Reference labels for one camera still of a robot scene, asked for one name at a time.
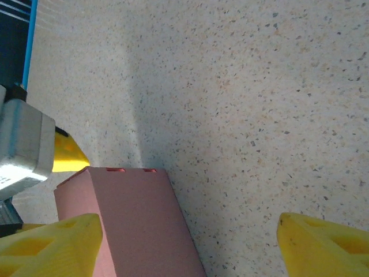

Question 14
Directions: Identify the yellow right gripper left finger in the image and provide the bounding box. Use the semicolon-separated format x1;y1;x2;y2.
0;213;103;277

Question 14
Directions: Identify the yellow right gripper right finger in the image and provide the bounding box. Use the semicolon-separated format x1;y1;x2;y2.
276;212;369;277

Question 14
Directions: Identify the pink paper box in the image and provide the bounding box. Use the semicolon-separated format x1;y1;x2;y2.
54;166;207;277

